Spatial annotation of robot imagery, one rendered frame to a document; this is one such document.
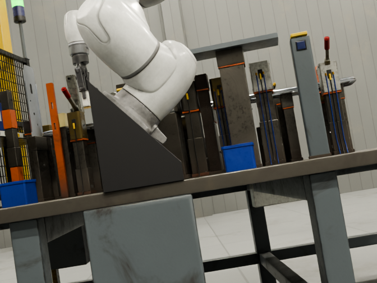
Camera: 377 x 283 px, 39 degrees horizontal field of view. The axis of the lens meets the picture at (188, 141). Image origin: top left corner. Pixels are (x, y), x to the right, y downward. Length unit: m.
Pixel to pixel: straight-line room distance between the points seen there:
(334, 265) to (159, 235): 0.50
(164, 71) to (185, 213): 0.41
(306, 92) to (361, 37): 8.07
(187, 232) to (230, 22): 8.26
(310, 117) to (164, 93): 0.62
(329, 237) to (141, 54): 0.73
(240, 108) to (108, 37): 0.67
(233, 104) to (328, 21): 8.02
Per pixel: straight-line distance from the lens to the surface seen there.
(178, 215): 1.45
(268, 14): 9.71
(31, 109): 2.56
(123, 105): 1.53
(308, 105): 1.95
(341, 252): 1.58
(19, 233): 1.57
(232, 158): 1.83
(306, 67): 1.97
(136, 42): 1.49
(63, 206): 1.49
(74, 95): 2.32
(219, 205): 9.17
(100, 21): 1.47
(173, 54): 1.56
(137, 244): 1.46
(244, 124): 1.94
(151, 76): 1.52
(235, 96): 1.96
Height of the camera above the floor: 0.71
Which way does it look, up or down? 4 degrees up
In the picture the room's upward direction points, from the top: 9 degrees counter-clockwise
